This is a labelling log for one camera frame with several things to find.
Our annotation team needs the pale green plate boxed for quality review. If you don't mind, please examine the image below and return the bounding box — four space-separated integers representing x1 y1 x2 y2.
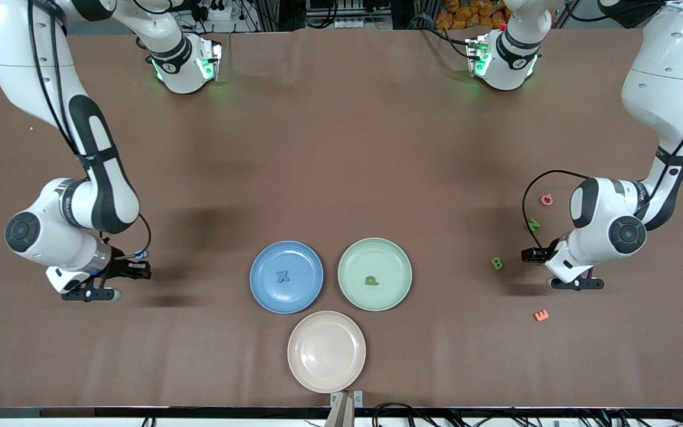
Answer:
337 237 413 312

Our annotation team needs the blue plate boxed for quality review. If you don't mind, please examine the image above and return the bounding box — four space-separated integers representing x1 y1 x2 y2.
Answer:
250 240 324 314

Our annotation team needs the beige plate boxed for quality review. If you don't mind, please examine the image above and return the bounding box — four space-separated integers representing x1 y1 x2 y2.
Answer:
287 310 367 394

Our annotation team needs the orange fruit pile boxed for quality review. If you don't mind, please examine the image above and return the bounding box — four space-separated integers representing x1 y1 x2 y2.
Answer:
436 0 511 30

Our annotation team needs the white power strip with plugs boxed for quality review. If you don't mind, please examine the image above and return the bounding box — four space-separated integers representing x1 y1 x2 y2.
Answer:
190 0 247 21

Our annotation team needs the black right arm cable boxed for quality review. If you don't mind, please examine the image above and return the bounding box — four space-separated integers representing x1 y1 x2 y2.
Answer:
27 0 152 259

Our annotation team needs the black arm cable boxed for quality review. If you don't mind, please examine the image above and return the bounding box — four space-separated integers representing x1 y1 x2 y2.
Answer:
27 0 152 259
522 71 683 250

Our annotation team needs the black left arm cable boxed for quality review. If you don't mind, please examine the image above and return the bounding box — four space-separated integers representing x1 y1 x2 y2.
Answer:
522 71 683 250

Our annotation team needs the black loose cable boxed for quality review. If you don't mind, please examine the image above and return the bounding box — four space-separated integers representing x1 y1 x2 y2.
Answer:
371 402 437 427

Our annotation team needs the grey metal mount bracket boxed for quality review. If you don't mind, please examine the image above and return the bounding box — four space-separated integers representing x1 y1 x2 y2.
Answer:
325 390 365 427

